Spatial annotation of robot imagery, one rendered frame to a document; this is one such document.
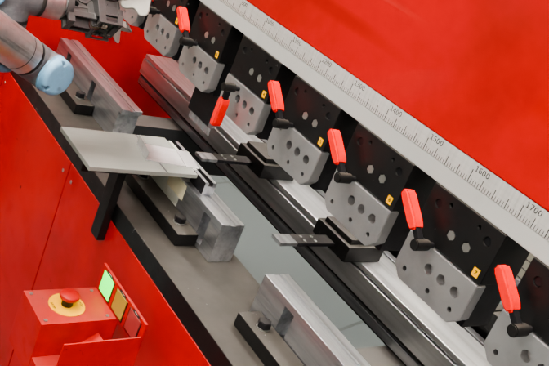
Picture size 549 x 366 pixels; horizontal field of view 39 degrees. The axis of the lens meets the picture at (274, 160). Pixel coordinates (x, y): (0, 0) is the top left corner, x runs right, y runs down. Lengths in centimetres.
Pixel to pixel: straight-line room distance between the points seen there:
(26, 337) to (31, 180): 76
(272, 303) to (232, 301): 11
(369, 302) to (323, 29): 60
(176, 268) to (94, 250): 32
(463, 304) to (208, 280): 63
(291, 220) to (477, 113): 81
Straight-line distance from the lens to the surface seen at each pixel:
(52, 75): 151
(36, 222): 222
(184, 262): 167
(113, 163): 168
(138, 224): 175
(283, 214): 191
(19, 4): 159
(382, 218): 129
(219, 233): 167
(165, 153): 182
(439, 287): 122
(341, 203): 136
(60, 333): 157
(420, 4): 130
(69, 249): 202
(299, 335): 147
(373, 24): 136
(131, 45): 266
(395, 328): 166
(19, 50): 146
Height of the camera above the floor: 169
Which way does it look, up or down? 20 degrees down
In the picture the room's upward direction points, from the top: 22 degrees clockwise
